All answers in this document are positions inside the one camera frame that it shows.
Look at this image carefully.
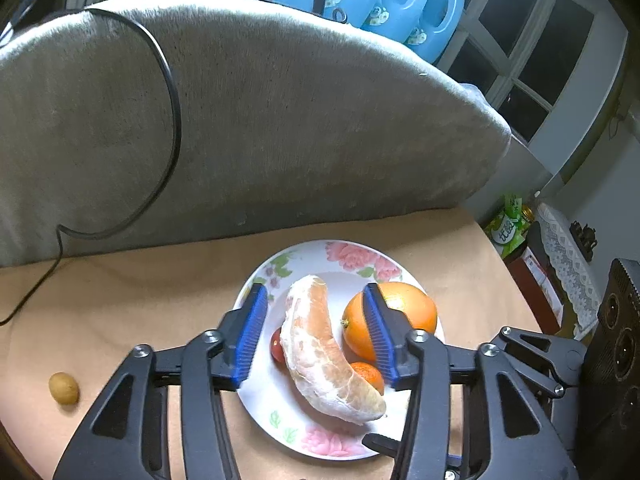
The brown cardboard box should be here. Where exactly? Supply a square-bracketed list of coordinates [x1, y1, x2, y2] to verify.
[502, 245, 566, 333]

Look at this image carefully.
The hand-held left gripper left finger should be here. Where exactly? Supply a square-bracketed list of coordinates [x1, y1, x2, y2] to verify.
[52, 282, 273, 480]

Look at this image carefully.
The black cable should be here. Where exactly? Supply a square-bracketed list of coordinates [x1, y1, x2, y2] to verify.
[0, 5, 182, 326]

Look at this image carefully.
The brown longan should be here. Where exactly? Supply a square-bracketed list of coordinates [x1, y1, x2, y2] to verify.
[48, 372, 80, 405]

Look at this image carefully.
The grey sofa cushion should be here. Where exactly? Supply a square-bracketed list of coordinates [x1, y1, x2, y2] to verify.
[0, 0, 513, 268]

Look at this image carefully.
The peeled pomelo segment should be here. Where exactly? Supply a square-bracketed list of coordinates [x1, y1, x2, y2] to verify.
[279, 275, 388, 423]

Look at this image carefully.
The white lace cloth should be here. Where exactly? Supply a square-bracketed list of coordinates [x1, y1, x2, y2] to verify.
[535, 203, 601, 341]

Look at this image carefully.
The white window frame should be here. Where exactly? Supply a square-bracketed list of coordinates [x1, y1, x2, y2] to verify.
[435, 0, 640, 201]

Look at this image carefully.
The green snack bag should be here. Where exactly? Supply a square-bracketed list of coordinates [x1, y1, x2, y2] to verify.
[482, 194, 531, 261]

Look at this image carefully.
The white floral plate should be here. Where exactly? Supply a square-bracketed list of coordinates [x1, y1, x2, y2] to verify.
[232, 240, 446, 461]

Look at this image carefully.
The large orange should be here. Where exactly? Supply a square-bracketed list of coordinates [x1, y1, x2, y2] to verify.
[341, 281, 438, 365]

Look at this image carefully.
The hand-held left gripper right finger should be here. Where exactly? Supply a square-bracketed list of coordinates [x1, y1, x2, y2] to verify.
[361, 282, 581, 480]

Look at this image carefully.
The red cherry tomato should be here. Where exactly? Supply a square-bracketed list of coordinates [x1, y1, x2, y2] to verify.
[270, 327, 288, 363]

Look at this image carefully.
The dark small object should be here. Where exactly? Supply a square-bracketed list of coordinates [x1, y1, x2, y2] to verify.
[570, 220, 598, 261]

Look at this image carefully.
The small tangerine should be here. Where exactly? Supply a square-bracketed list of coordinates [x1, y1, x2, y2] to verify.
[348, 361, 386, 396]

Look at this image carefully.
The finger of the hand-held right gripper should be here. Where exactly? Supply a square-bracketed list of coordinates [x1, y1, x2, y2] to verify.
[361, 433, 404, 460]
[499, 326, 588, 400]

